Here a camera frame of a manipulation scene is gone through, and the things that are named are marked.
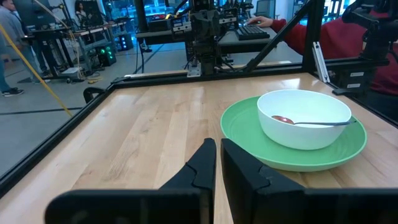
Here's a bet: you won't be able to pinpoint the white bowl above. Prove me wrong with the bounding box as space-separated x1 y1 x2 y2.
256 89 353 151

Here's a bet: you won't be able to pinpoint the black aluminium table frame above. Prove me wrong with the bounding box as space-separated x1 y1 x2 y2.
0 0 398 200

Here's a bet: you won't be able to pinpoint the grey monitor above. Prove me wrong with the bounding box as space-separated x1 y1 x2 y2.
254 0 277 19

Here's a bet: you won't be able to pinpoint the black device on stand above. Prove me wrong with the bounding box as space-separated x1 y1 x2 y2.
331 0 398 96

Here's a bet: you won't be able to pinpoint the green plate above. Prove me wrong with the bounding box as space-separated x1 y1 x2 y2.
220 95 368 173

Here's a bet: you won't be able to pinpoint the person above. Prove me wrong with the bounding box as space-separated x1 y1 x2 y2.
74 1 91 22
269 9 398 97
0 34 25 98
0 0 51 85

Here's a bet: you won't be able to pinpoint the iridescent metal spoon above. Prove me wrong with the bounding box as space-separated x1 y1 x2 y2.
271 114 358 127

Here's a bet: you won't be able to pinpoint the black workbench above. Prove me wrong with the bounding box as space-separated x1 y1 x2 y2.
21 21 83 80

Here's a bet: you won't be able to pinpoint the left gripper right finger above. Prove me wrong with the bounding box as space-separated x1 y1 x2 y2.
220 138 398 224

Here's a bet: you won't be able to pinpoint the yellow cable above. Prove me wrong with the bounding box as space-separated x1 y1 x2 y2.
0 24 75 118

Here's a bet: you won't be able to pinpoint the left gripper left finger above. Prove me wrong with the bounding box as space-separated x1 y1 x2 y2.
44 138 218 224

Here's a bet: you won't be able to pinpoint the black keyboard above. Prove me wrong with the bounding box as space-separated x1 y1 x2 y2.
234 24 271 42

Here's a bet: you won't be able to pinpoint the person's hand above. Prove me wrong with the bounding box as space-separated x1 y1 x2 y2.
248 15 275 29

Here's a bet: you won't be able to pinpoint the silver aluminium bar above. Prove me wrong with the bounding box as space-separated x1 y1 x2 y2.
312 41 331 84

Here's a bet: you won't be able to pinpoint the computer tower green lights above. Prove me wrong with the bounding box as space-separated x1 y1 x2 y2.
95 43 118 68

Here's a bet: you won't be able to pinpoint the grey keyboard desk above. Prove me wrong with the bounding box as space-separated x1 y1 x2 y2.
217 27 304 65

